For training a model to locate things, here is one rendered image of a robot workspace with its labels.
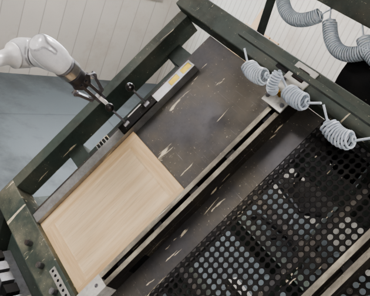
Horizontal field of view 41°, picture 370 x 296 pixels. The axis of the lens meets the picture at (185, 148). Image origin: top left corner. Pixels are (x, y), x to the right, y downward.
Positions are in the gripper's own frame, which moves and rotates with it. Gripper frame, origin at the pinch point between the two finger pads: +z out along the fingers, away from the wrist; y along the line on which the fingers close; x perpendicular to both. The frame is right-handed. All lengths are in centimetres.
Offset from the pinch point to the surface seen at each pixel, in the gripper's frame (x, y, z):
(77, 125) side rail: -11.8, 17.6, 10.6
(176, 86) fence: 12.4, -26.3, 12.8
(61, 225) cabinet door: 21, 49, 14
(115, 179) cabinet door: 24.6, 19.0, 14.0
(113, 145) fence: 12.4, 10.6, 11.6
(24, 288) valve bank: 32, 75, 13
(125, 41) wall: -314, -42, 237
